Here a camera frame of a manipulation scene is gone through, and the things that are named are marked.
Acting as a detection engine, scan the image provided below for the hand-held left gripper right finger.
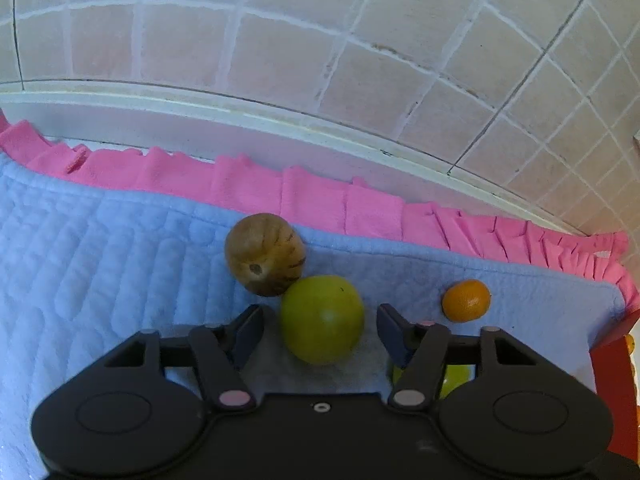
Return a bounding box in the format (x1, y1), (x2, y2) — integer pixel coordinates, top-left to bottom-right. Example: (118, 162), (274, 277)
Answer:
(376, 303), (545, 410)

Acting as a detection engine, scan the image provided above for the small green apple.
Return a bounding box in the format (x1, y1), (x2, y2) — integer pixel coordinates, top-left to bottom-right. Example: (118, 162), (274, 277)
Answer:
(391, 363), (472, 402)

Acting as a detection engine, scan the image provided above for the striped brown round fruit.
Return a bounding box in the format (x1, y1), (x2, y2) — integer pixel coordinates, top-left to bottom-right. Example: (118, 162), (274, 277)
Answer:
(224, 213), (307, 298)

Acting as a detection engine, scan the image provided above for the yellow-green apple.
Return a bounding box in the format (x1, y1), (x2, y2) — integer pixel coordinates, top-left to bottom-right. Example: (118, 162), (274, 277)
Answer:
(279, 275), (365, 366)

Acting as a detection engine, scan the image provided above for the mandarin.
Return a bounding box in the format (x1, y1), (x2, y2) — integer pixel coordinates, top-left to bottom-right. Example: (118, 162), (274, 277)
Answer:
(442, 280), (491, 323)

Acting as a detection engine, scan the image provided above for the blue blanket with pink frill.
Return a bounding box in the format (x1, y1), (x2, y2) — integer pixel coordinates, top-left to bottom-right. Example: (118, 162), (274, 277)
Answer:
(0, 110), (640, 480)

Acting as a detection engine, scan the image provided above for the red box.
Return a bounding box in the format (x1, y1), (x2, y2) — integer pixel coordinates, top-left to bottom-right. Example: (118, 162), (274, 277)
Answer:
(589, 309), (640, 463)

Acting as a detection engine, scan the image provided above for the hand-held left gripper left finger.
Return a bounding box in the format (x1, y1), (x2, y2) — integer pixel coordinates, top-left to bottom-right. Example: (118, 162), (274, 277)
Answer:
(102, 304), (265, 411)

